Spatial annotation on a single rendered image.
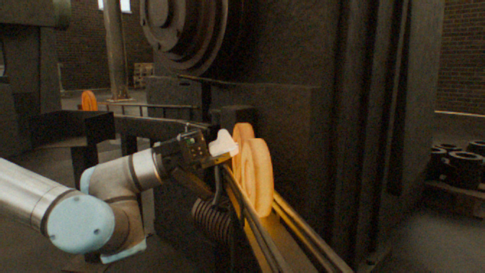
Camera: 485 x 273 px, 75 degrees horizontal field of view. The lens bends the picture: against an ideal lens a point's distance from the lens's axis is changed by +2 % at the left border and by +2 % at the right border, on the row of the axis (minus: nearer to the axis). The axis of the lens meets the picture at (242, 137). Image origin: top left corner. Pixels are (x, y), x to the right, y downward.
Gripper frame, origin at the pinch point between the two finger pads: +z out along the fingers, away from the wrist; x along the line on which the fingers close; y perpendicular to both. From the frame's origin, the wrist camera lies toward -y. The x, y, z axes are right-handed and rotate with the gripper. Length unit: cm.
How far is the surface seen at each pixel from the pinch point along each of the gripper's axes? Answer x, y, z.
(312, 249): -37.4, -4.6, 1.5
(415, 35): 57, 6, 92
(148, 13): 51, 42, -14
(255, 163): -21.2, 3.2, -0.7
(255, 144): -17.6, 5.3, 0.8
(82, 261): 73, -53, -83
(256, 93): 30.7, 6.6, 12.6
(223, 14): 29.4, 33.0, 8.7
